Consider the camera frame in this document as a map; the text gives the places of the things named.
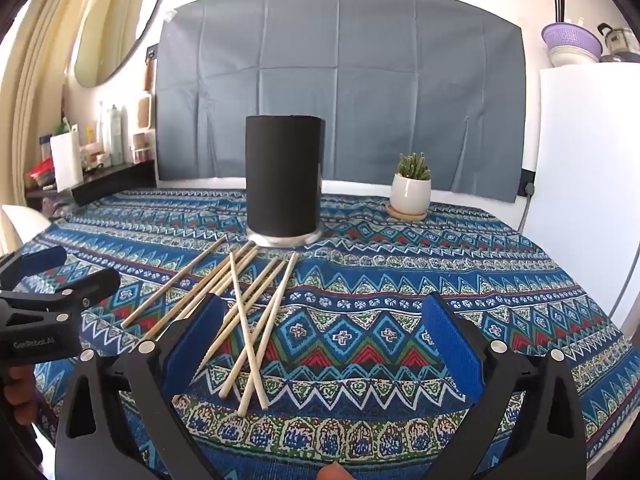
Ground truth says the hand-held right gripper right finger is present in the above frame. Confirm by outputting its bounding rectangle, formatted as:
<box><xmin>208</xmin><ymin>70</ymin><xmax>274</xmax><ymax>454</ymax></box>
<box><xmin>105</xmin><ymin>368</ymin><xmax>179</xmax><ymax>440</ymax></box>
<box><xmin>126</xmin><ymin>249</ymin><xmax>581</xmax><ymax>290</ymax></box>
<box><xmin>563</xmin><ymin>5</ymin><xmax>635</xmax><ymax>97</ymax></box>
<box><xmin>422</xmin><ymin>292</ymin><xmax>586</xmax><ymax>453</ymax></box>

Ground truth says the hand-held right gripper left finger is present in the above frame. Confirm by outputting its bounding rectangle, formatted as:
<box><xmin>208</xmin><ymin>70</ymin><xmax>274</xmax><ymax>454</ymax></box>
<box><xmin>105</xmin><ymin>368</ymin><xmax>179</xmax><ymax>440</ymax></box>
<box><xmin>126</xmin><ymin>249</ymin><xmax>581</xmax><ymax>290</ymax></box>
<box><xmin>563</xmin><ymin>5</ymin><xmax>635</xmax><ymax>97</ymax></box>
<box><xmin>55</xmin><ymin>294</ymin><xmax>230</xmax><ymax>453</ymax></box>

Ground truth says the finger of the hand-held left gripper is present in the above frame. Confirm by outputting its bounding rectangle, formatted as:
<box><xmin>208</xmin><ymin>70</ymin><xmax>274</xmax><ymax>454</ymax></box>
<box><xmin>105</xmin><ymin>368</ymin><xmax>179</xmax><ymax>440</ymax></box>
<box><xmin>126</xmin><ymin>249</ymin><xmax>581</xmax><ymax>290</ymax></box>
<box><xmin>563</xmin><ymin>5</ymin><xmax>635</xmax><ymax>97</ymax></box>
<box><xmin>0</xmin><ymin>246</ymin><xmax>68</xmax><ymax>288</ymax></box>
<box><xmin>0</xmin><ymin>268</ymin><xmax>122</xmax><ymax>323</ymax></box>

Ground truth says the set of wooden chopsticks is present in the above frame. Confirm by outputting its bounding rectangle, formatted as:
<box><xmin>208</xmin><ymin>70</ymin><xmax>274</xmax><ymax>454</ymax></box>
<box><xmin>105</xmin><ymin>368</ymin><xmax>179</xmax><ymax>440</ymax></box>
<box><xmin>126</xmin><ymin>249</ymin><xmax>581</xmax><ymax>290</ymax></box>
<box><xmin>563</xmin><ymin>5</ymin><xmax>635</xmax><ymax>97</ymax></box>
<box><xmin>121</xmin><ymin>237</ymin><xmax>301</xmax><ymax>418</ymax></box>

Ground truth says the black cylindrical utensil holder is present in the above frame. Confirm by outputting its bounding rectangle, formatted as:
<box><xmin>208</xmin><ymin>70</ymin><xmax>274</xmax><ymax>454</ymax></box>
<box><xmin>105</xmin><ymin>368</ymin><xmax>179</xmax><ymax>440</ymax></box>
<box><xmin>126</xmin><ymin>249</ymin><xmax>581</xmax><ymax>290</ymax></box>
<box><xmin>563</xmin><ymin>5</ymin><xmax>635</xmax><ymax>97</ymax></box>
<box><xmin>244</xmin><ymin>115</ymin><xmax>326</xmax><ymax>248</ymax></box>

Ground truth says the person's left hand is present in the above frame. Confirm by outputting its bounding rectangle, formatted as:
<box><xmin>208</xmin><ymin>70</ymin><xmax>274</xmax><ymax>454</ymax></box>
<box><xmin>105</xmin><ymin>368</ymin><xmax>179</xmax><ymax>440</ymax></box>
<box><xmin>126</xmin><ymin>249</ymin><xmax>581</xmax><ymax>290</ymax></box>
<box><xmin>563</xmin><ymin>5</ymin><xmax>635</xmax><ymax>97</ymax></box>
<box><xmin>0</xmin><ymin>362</ymin><xmax>38</xmax><ymax>426</ymax></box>

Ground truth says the white chair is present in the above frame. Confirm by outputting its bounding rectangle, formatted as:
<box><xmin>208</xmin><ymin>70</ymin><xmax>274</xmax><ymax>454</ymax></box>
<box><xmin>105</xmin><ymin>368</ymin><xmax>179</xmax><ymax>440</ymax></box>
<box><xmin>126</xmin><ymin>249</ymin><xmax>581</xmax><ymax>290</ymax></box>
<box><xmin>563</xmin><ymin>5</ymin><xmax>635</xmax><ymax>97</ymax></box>
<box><xmin>0</xmin><ymin>205</ymin><xmax>51</xmax><ymax>261</ymax></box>

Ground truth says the white paper towel roll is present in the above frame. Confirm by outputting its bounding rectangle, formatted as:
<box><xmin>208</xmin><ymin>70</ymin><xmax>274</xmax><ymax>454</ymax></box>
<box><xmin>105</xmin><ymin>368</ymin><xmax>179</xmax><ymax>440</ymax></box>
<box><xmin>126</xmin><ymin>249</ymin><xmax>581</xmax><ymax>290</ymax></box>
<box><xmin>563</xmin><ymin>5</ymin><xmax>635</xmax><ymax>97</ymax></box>
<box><xmin>50</xmin><ymin>130</ymin><xmax>83</xmax><ymax>193</ymax></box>

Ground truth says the black side shelf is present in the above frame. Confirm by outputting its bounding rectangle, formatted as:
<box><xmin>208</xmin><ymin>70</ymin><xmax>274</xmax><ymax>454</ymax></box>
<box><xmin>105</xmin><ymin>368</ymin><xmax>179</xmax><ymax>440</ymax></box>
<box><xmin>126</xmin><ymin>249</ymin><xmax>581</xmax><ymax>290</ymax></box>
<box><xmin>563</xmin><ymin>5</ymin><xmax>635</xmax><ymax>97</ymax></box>
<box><xmin>25</xmin><ymin>160</ymin><xmax>156</xmax><ymax>206</ymax></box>

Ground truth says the blue patterned tablecloth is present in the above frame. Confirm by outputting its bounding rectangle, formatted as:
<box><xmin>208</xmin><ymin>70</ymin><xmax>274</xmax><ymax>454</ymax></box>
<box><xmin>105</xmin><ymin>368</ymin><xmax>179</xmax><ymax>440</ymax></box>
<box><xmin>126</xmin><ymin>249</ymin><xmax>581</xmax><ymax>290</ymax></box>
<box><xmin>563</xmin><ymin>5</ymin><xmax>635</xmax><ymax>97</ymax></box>
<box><xmin>15</xmin><ymin>187</ymin><xmax>640</xmax><ymax>480</ymax></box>

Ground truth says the round wooden coaster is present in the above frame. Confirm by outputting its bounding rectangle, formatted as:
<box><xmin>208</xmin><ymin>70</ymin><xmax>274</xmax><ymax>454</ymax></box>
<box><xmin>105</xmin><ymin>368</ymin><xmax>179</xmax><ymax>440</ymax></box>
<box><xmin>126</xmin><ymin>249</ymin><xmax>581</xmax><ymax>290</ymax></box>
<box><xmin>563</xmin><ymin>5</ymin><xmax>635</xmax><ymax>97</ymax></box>
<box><xmin>385</xmin><ymin>203</ymin><xmax>428</xmax><ymax>221</ymax></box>

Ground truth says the tall grey spray bottle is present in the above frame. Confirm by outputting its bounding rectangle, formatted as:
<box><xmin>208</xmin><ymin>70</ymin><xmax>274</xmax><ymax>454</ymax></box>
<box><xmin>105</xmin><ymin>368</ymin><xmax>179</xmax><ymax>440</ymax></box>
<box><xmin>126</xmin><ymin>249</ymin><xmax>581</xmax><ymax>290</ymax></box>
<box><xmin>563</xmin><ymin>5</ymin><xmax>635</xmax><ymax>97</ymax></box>
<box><xmin>107</xmin><ymin>105</ymin><xmax>126</xmax><ymax>166</ymax></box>

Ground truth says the succulent in white pot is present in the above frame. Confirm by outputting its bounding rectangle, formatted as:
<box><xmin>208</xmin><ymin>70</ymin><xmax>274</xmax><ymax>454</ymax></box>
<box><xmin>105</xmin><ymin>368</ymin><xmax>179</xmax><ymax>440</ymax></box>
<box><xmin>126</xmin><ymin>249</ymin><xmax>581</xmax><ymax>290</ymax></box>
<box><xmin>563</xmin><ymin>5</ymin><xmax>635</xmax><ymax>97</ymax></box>
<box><xmin>390</xmin><ymin>152</ymin><xmax>432</xmax><ymax>213</ymax></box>

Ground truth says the cream curtain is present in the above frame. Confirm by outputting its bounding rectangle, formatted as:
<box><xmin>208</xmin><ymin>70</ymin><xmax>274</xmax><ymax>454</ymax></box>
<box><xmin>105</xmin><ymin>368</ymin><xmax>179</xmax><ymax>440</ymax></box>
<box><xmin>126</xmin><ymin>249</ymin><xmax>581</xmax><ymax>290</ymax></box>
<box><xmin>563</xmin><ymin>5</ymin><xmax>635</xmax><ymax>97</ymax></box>
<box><xmin>0</xmin><ymin>0</ymin><xmax>101</xmax><ymax>211</ymax></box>

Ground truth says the white refrigerator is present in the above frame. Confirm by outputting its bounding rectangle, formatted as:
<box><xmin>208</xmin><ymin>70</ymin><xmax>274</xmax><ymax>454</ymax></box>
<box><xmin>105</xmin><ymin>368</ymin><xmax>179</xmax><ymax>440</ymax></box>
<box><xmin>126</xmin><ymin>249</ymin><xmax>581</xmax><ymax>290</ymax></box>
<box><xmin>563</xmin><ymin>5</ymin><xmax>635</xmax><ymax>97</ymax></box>
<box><xmin>520</xmin><ymin>62</ymin><xmax>640</xmax><ymax>331</ymax></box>

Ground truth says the grey cloth backdrop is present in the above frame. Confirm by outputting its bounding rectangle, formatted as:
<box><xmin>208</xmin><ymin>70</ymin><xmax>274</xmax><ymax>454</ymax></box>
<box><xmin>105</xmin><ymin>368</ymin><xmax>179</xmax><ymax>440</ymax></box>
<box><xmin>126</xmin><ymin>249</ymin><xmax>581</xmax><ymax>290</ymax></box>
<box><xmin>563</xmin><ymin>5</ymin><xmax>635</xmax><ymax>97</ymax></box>
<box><xmin>155</xmin><ymin>0</ymin><xmax>528</xmax><ymax>203</ymax></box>

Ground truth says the white bowl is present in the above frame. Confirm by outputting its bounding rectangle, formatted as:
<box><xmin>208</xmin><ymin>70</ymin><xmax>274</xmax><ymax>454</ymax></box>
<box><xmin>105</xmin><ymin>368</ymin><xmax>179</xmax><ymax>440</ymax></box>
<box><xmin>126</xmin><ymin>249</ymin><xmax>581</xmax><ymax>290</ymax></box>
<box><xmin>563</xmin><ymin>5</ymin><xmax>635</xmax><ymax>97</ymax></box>
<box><xmin>547</xmin><ymin>45</ymin><xmax>601</xmax><ymax>67</ymax></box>

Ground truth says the purple colander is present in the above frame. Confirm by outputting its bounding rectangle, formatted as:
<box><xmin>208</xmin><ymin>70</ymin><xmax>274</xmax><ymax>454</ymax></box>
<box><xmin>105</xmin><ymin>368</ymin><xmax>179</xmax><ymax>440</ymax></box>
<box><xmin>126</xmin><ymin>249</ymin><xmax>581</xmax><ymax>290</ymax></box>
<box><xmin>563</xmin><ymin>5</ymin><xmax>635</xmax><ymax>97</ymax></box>
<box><xmin>541</xmin><ymin>22</ymin><xmax>603</xmax><ymax>61</ymax></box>

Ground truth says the metal pot with lid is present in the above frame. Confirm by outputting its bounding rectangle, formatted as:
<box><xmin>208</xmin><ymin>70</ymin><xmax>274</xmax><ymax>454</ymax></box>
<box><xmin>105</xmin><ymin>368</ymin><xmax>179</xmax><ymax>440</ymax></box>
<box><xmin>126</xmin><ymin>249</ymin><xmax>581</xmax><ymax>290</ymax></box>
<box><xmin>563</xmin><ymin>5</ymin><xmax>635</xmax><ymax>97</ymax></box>
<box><xmin>597</xmin><ymin>22</ymin><xmax>640</xmax><ymax>63</ymax></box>

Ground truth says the wooden wall box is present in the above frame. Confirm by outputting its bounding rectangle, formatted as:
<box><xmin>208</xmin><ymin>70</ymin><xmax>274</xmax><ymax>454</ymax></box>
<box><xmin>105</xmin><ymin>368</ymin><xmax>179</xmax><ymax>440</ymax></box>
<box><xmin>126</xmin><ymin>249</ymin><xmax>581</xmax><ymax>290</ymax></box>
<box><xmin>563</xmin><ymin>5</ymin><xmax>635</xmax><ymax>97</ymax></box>
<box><xmin>137</xmin><ymin>95</ymin><xmax>156</xmax><ymax>128</ymax></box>

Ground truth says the round wall mirror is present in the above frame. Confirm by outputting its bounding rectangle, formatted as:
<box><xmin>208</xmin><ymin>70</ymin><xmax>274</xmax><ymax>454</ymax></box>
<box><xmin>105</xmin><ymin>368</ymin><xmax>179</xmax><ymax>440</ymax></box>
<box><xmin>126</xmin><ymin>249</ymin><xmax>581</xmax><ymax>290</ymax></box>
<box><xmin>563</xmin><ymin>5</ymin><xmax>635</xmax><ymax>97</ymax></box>
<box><xmin>72</xmin><ymin>0</ymin><xmax>166</xmax><ymax>88</ymax></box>

